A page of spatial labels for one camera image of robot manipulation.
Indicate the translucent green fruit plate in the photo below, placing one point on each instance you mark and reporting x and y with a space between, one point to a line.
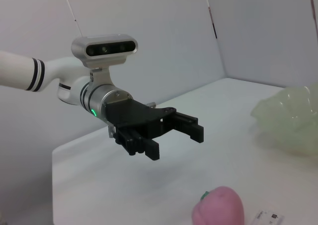
290 120

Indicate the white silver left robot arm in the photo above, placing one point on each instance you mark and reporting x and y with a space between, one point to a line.
20 69

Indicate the transparent plastic ruler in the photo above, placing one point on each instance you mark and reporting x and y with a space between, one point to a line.
268 218

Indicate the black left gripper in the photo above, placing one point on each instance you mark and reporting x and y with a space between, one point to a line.
134 115

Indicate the pink peach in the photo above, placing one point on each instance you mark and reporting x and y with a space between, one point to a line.
218 207

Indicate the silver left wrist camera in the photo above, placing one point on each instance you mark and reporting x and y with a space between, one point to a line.
104 48

